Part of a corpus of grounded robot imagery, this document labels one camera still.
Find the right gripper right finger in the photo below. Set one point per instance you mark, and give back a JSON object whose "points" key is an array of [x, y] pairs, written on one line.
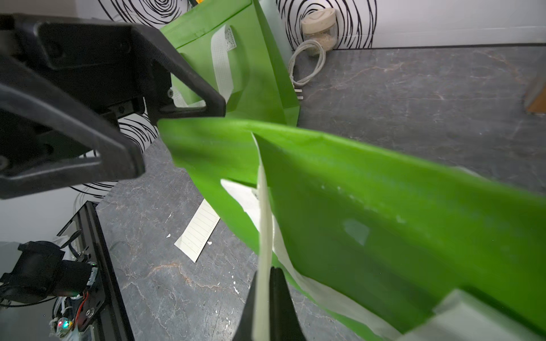
{"points": [[284, 324]]}

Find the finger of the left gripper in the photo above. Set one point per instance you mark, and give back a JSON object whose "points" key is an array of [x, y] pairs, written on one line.
{"points": [[59, 124], [105, 64]]}

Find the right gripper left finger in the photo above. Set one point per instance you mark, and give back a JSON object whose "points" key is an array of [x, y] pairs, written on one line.
{"points": [[245, 328]]}

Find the green tote bag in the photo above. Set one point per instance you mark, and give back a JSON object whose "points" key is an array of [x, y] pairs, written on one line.
{"points": [[231, 46], [393, 233]]}

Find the paper receipt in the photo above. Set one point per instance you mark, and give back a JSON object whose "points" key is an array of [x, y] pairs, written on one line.
{"points": [[273, 253], [198, 231]]}

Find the beige lidded jar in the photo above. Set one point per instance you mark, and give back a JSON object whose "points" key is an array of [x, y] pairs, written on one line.
{"points": [[321, 26]]}

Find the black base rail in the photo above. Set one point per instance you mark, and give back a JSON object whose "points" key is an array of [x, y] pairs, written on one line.
{"points": [[99, 311]]}

